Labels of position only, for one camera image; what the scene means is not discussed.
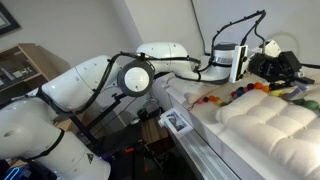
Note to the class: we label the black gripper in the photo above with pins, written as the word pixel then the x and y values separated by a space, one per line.
pixel 266 68

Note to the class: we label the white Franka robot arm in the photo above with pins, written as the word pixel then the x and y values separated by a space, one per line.
pixel 86 83

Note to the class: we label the multicolour felt ball garland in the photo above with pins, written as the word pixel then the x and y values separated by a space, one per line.
pixel 258 85

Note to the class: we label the large white tufted cushion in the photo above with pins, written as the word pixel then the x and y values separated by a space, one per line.
pixel 266 130

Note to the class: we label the small cream cushion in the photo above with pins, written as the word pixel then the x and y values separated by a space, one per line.
pixel 186 88

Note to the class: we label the white framed photo card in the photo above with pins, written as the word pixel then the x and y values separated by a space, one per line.
pixel 176 121

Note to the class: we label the brown wooden stool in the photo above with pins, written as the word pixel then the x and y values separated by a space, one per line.
pixel 153 130

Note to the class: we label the tan cardboard box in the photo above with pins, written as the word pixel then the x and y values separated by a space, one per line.
pixel 66 126

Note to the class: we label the blue lit controller box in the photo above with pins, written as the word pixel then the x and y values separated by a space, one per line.
pixel 11 173

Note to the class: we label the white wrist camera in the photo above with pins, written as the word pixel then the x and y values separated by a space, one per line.
pixel 270 48

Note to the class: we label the white wrist camera mount plate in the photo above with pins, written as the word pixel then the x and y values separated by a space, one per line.
pixel 238 63

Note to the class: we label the black articulated camera stand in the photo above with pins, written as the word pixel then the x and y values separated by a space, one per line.
pixel 106 111

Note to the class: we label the wooden wall shelf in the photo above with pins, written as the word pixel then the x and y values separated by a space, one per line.
pixel 23 56

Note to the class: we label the dark picture frame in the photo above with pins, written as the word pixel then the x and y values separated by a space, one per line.
pixel 6 21

